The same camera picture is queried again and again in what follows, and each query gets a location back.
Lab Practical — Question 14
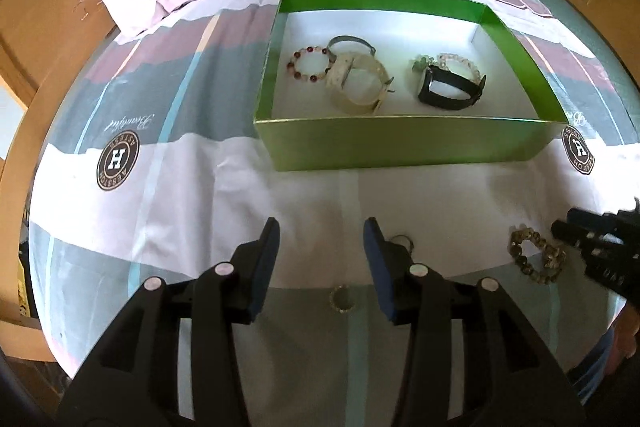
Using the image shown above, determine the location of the white wristwatch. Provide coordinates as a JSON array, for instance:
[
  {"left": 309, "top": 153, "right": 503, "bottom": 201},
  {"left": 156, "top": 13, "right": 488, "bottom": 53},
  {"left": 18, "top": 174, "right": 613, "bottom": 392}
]
[{"left": 324, "top": 51, "right": 396, "bottom": 116}]

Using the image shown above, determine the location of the green cardboard box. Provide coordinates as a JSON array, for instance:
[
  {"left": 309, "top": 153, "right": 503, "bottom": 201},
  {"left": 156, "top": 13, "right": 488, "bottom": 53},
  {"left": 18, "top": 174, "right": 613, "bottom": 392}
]
[{"left": 252, "top": 0, "right": 572, "bottom": 172}]

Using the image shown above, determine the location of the person's right forearm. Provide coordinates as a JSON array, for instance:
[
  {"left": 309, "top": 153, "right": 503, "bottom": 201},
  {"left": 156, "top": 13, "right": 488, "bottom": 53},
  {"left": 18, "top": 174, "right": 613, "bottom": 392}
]
[{"left": 612, "top": 307, "right": 640, "bottom": 374}]

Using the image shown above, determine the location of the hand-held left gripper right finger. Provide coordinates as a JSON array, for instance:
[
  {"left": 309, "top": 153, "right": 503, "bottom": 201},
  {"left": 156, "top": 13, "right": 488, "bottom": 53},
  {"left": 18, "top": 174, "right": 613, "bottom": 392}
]
[{"left": 363, "top": 217, "right": 586, "bottom": 427}]

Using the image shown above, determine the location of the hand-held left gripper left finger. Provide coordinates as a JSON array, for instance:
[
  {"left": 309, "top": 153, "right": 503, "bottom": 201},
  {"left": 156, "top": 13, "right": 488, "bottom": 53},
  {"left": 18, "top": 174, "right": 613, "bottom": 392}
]
[{"left": 57, "top": 217, "right": 281, "bottom": 427}]

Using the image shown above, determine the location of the dark bead bracelet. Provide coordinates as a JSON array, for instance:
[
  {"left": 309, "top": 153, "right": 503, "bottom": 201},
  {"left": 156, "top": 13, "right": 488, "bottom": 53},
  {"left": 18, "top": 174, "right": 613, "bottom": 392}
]
[{"left": 509, "top": 229, "right": 569, "bottom": 279}]

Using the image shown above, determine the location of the pink bead bracelet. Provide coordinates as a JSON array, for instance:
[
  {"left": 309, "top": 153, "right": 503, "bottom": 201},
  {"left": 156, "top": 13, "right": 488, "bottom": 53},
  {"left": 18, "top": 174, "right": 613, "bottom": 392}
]
[{"left": 286, "top": 46, "right": 335, "bottom": 84}]

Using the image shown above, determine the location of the pale bead bracelet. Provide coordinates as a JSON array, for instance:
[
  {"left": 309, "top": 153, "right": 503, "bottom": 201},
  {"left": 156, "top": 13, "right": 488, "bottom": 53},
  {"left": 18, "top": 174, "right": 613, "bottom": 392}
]
[{"left": 434, "top": 52, "right": 487, "bottom": 84}]

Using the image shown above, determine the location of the wooden bed headboard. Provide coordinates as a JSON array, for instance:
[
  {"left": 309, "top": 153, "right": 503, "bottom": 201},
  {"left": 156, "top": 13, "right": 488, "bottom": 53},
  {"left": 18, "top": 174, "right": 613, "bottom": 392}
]
[{"left": 0, "top": 0, "right": 151, "bottom": 364}]

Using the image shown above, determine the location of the person's blue clothing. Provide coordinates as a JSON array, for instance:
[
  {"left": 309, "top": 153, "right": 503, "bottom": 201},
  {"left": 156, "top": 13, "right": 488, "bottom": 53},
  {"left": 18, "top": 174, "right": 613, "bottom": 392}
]
[{"left": 567, "top": 329, "right": 619, "bottom": 406}]

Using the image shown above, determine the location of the silver bangle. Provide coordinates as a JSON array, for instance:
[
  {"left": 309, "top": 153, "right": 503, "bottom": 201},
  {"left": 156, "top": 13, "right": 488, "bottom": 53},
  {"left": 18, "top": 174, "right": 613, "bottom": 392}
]
[{"left": 327, "top": 35, "right": 377, "bottom": 58}]

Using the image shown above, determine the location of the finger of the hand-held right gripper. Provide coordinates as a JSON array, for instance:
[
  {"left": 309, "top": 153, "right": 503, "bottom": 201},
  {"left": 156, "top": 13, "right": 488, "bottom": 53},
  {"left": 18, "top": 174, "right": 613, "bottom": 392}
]
[
  {"left": 567, "top": 207, "right": 609, "bottom": 229},
  {"left": 551, "top": 219, "right": 597, "bottom": 254}
]

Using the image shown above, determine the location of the small beaded ring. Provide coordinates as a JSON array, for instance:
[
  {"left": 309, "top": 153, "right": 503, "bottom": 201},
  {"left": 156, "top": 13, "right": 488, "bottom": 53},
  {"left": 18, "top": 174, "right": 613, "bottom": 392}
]
[{"left": 329, "top": 287, "right": 356, "bottom": 313}]

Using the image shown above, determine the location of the black wristwatch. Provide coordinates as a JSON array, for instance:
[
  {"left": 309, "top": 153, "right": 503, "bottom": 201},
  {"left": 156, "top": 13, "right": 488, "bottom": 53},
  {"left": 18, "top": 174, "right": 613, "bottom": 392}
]
[{"left": 417, "top": 64, "right": 487, "bottom": 110}]

